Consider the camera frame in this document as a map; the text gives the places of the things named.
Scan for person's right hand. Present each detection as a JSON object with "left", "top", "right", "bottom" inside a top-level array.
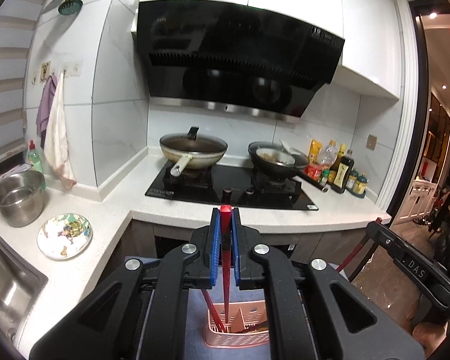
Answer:
[{"left": 412, "top": 322, "right": 448, "bottom": 359}]

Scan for pink perforated utensil holder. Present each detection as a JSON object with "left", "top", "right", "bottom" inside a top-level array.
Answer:
[{"left": 204, "top": 300, "right": 269, "bottom": 349}]

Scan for maroon chopstick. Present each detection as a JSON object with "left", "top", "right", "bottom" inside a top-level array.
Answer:
[{"left": 336, "top": 217, "right": 382, "bottom": 272}]

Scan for dark soy sauce bottle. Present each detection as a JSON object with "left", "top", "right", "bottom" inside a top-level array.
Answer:
[{"left": 331, "top": 150, "right": 354, "bottom": 194}]

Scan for black wok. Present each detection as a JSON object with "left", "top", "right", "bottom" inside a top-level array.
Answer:
[{"left": 248, "top": 141, "right": 328, "bottom": 193}]

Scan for purple hanging cloth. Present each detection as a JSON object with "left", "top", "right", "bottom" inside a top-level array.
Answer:
[{"left": 35, "top": 74, "right": 57, "bottom": 149}]

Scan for black range hood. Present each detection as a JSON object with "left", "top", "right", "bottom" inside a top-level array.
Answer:
[{"left": 136, "top": 0, "right": 345, "bottom": 120}]

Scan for green-lidded jars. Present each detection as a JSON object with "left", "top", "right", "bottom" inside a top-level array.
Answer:
[{"left": 346, "top": 168, "right": 368, "bottom": 198}]

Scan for stainless steel sink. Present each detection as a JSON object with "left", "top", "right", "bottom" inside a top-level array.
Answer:
[{"left": 0, "top": 236, "right": 49, "bottom": 347}]

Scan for green dish soap bottle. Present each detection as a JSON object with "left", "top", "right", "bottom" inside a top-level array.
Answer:
[{"left": 27, "top": 140, "right": 43, "bottom": 173}]

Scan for clear plastic oil bottle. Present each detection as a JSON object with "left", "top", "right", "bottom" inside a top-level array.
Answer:
[{"left": 317, "top": 140, "right": 338, "bottom": 168}]

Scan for steel mixing bowl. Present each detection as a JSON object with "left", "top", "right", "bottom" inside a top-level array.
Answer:
[{"left": 0, "top": 170, "right": 45, "bottom": 228}]

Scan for bright red chopstick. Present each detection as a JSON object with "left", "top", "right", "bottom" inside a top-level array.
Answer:
[{"left": 201, "top": 289, "right": 227, "bottom": 332}]

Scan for red snack packet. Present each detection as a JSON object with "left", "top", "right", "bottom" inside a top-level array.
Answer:
[{"left": 304, "top": 163, "right": 323, "bottom": 181}]

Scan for patterned ceramic plate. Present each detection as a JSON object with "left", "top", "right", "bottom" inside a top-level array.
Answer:
[{"left": 36, "top": 213, "right": 93, "bottom": 261}]

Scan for yellow seasoning packet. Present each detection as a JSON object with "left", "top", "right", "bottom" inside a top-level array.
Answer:
[{"left": 308, "top": 139, "right": 322, "bottom": 164}]

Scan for black gas hob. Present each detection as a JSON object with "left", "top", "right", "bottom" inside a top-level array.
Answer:
[{"left": 145, "top": 161, "right": 319, "bottom": 211}]

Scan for white hanging towel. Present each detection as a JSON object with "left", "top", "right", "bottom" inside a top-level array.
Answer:
[{"left": 43, "top": 72, "right": 77, "bottom": 190}]

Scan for cream pan with lid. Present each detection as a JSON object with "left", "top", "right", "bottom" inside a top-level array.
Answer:
[{"left": 159, "top": 127, "right": 228, "bottom": 177}]

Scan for grey-blue fleece mat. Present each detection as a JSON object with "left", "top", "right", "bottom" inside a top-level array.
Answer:
[{"left": 142, "top": 257, "right": 354, "bottom": 360}]

